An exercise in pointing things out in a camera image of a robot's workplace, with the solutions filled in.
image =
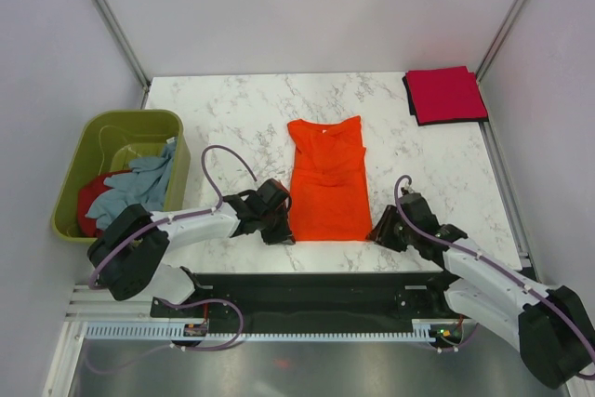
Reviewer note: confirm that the orange t shirt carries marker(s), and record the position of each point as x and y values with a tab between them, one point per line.
328	186

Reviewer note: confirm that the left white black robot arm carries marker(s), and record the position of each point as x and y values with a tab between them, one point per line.
128	258

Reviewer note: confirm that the dark red t shirt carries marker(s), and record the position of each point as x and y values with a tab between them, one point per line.
86	197

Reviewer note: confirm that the olive green plastic bin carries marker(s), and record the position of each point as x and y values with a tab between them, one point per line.
107	144

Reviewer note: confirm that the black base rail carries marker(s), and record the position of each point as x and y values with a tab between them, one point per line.
316	302

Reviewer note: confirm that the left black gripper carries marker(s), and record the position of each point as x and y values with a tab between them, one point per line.
284	235

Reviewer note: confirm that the right aluminium frame post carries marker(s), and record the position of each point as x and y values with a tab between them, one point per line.
504	30

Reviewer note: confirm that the aluminium frame post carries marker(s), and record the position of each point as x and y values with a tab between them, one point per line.
119	36
504	30

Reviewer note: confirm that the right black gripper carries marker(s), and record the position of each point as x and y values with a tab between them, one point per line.
380	231

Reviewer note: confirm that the white slotted cable duct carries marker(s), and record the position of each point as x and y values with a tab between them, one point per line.
419	333

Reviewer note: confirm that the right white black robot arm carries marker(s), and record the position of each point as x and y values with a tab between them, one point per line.
547	325

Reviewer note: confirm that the light blue t shirt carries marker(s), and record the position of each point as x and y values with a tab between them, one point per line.
145	184

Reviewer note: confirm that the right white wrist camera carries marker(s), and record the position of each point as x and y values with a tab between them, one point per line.
407	189

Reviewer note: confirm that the left aluminium frame post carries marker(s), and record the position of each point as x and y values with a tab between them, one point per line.
119	36

